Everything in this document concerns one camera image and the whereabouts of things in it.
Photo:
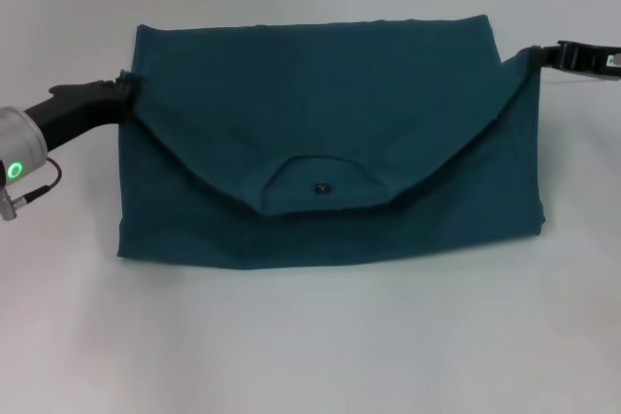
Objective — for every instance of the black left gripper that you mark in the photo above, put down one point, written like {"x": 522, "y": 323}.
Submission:
{"x": 73, "y": 108}

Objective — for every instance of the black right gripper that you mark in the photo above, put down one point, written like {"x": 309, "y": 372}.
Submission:
{"x": 611, "y": 67}

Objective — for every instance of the teal t-shirt with FREE print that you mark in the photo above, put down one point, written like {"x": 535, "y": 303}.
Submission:
{"x": 315, "y": 118}

